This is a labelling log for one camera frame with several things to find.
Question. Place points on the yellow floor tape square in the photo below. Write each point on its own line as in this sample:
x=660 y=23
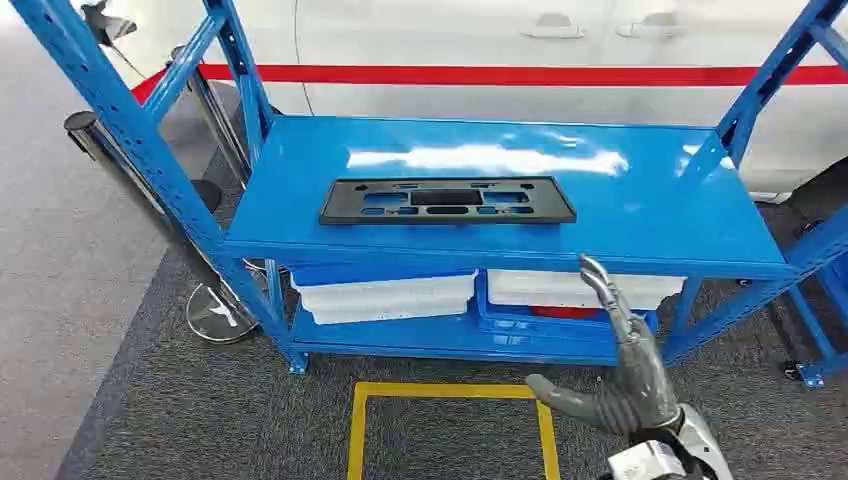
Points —
x=358 y=430

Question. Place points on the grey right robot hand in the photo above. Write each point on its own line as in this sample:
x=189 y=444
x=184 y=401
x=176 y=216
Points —
x=639 y=391

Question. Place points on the red part in bin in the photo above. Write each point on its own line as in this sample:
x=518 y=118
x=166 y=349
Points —
x=563 y=312

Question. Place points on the chrome stanchion post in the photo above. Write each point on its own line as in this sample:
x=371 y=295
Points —
x=89 y=132
x=215 y=119

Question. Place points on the blue metal shelf rack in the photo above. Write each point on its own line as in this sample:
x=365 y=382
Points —
x=811 y=374
x=629 y=199

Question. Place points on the white plastic bin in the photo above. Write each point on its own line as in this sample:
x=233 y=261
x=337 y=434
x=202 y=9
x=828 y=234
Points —
x=384 y=299
x=530 y=289

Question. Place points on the black plastic plate with cutouts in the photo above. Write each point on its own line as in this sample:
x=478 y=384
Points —
x=344 y=213

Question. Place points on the white car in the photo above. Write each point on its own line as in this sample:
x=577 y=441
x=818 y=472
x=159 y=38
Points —
x=464 y=36

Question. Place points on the red barrier belt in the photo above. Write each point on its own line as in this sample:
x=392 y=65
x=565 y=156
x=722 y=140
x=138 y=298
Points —
x=464 y=75

